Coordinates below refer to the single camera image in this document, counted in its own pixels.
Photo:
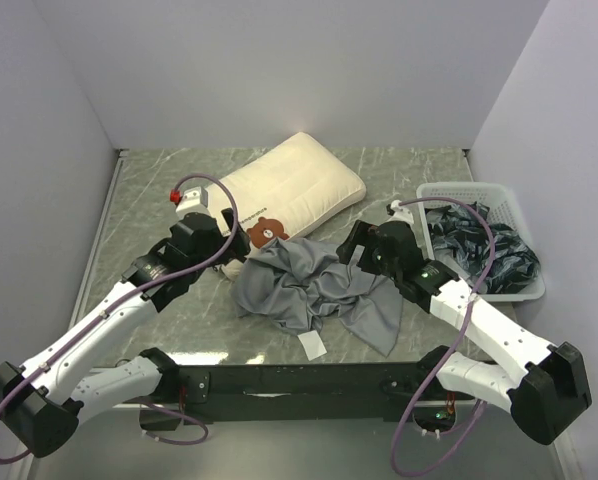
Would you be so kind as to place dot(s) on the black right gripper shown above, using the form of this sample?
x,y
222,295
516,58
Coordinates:
x,y
359,235

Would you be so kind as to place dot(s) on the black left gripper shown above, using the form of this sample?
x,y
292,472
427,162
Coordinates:
x,y
239,248

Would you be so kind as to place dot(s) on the grey pillowcase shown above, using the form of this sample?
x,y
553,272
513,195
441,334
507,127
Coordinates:
x,y
298,283

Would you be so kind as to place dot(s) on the cream pillow with bear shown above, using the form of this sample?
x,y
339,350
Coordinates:
x,y
291,190

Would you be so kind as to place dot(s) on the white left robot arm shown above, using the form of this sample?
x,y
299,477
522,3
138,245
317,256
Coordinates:
x,y
44,400

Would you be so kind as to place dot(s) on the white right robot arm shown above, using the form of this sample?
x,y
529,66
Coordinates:
x,y
543,386

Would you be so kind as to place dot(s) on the dark patterned cloth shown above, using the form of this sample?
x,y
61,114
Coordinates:
x,y
456,234

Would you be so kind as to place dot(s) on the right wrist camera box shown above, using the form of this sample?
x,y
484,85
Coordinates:
x,y
398,212

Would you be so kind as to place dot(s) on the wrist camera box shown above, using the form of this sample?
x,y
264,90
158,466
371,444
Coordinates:
x,y
398,212
194,200

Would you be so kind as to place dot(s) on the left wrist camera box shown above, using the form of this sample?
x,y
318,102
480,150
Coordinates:
x,y
194,200

